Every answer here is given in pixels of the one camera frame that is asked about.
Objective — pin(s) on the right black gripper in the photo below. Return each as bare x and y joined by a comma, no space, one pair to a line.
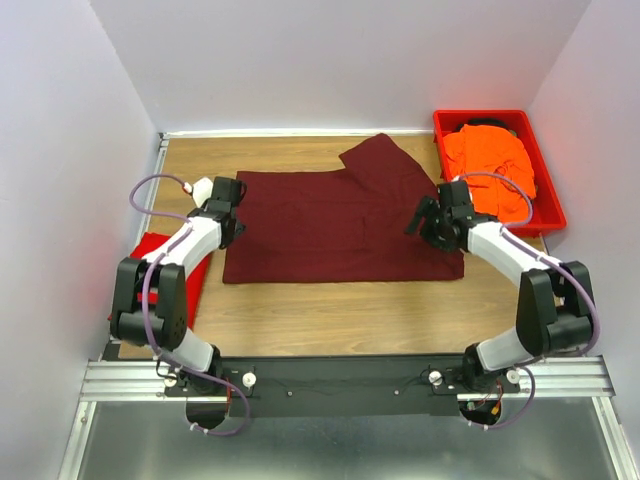
428,205

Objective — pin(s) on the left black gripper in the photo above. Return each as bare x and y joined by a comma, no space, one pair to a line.
241,228

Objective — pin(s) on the maroon t shirt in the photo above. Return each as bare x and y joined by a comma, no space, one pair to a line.
346,225

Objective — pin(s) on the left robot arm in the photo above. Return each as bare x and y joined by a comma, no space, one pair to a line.
197,360

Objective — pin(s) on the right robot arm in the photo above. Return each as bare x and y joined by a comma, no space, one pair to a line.
556,312

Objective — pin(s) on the folded red t shirt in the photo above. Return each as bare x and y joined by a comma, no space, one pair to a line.
195,280

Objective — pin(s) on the orange t shirt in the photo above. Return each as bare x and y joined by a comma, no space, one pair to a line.
497,169

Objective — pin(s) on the red plastic bin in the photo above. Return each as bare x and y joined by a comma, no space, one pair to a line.
548,215

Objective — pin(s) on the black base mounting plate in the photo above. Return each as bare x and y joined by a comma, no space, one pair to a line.
335,386

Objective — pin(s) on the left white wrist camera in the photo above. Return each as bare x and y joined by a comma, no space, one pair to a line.
199,191

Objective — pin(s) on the aluminium frame rail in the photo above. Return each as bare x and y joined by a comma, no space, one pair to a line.
131,381

